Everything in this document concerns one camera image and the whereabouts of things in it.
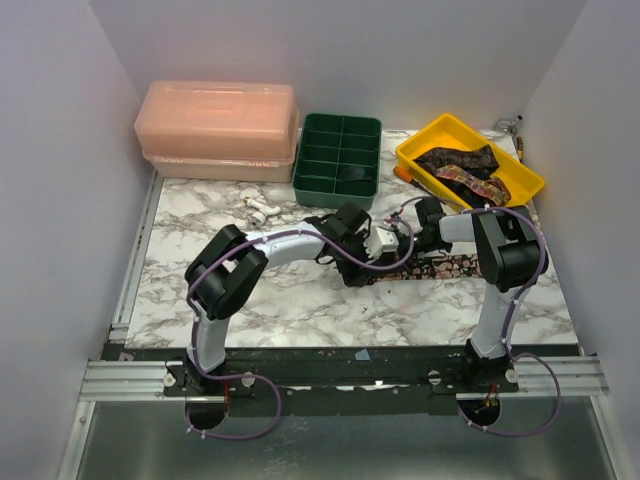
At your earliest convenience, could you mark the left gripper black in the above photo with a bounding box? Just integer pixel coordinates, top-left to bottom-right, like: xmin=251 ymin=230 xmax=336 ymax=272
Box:
xmin=334 ymin=230 xmax=381 ymax=288

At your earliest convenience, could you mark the dark floral rose tie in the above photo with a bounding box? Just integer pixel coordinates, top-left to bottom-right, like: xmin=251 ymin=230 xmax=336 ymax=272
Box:
xmin=368 ymin=254 xmax=482 ymax=284

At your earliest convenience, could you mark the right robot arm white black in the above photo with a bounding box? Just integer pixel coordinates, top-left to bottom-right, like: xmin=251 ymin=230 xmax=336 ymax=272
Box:
xmin=415 ymin=197 xmax=548 ymax=392

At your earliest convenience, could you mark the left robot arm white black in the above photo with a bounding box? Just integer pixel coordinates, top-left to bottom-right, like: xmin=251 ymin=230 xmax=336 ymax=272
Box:
xmin=184 ymin=203 xmax=400 ymax=395

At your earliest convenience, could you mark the colourful patterned tie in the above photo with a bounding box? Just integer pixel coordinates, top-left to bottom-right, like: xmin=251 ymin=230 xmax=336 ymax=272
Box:
xmin=436 ymin=165 xmax=512 ymax=207

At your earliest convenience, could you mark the dark paisley tie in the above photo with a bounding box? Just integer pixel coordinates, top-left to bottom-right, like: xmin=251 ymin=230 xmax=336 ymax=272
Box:
xmin=414 ymin=145 xmax=499 ymax=208

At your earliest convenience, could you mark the yellow plastic tray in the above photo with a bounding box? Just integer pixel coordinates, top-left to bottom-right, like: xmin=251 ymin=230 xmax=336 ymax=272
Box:
xmin=396 ymin=113 xmax=545 ymax=209

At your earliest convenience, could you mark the white ribbed handheld device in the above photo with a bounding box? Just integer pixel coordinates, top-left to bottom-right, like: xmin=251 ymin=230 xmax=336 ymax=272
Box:
xmin=244 ymin=197 xmax=281 ymax=227

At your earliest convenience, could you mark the green divided organizer tray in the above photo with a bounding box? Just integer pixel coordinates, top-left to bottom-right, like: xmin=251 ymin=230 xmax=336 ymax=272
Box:
xmin=292 ymin=113 xmax=382 ymax=210

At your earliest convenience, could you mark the metal clamp in corner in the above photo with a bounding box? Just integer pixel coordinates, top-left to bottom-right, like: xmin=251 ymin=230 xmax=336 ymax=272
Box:
xmin=494 ymin=115 xmax=524 ymax=135

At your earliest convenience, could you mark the pink translucent storage box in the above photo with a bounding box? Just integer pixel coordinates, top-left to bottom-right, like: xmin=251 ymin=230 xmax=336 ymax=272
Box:
xmin=134 ymin=81 xmax=300 ymax=183

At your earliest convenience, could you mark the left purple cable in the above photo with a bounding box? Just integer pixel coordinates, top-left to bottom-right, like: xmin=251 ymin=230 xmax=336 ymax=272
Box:
xmin=185 ymin=217 xmax=416 ymax=441

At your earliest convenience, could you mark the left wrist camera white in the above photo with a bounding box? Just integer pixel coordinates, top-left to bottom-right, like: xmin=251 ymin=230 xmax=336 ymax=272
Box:
xmin=364 ymin=226 xmax=399 ymax=260

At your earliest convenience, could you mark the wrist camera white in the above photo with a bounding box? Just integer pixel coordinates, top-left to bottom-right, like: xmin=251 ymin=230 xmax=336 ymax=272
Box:
xmin=384 ymin=212 xmax=410 ymax=233
xmin=364 ymin=226 xmax=399 ymax=260

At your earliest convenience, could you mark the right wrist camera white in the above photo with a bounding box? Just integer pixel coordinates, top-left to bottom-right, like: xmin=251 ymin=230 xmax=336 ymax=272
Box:
xmin=384 ymin=212 xmax=410 ymax=233

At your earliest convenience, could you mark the orange handled tool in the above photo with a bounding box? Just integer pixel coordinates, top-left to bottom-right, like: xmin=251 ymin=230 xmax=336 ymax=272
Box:
xmin=393 ymin=165 xmax=444 ymax=204

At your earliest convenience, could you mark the black mounting base plate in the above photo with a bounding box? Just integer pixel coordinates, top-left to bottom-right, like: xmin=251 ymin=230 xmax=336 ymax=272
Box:
xmin=164 ymin=346 xmax=518 ymax=416

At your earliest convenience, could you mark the aluminium rail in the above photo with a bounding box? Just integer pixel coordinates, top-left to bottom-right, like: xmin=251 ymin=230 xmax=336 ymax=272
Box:
xmin=79 ymin=356 xmax=609 ymax=403

